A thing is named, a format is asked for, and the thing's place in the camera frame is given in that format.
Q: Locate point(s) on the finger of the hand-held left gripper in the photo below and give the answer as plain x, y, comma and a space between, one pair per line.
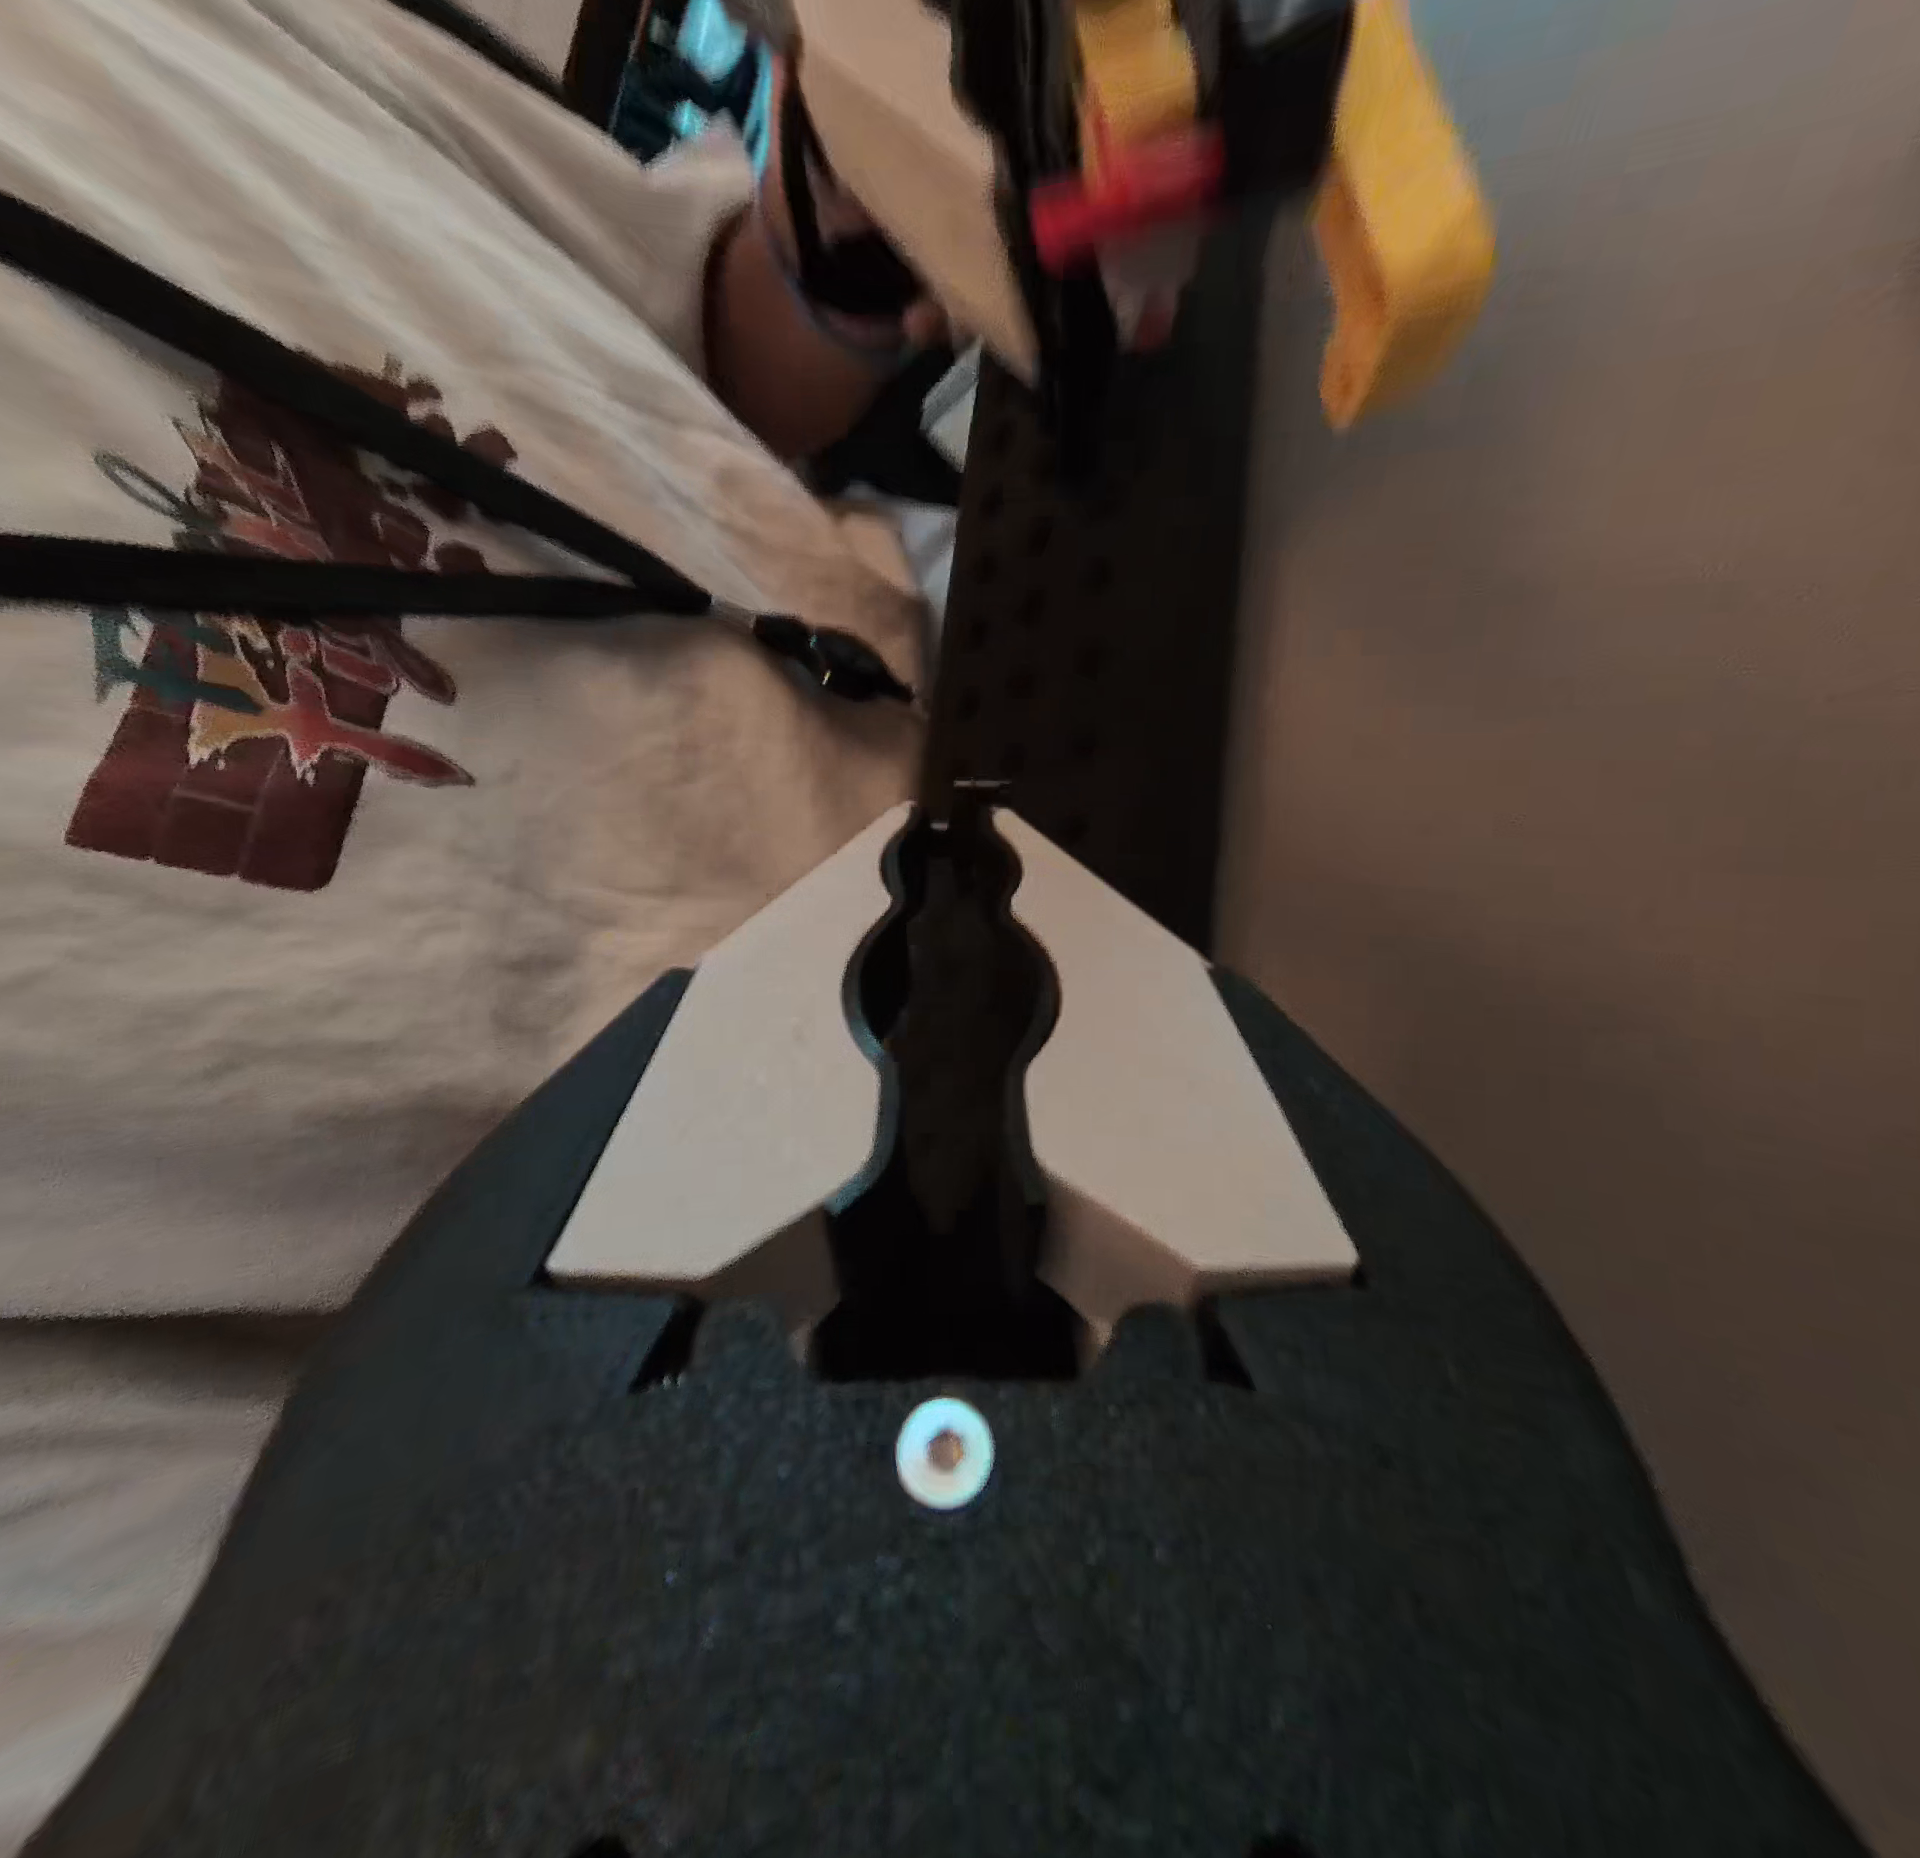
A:
901, 134

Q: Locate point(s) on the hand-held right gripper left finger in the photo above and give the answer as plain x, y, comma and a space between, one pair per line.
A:
719, 1109

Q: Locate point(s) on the black toy brick frame assembly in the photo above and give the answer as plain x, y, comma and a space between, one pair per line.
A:
1095, 613

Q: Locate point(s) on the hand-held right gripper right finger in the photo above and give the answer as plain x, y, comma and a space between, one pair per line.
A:
1186, 1124

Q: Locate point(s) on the person's left hand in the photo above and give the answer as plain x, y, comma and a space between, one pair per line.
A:
765, 360

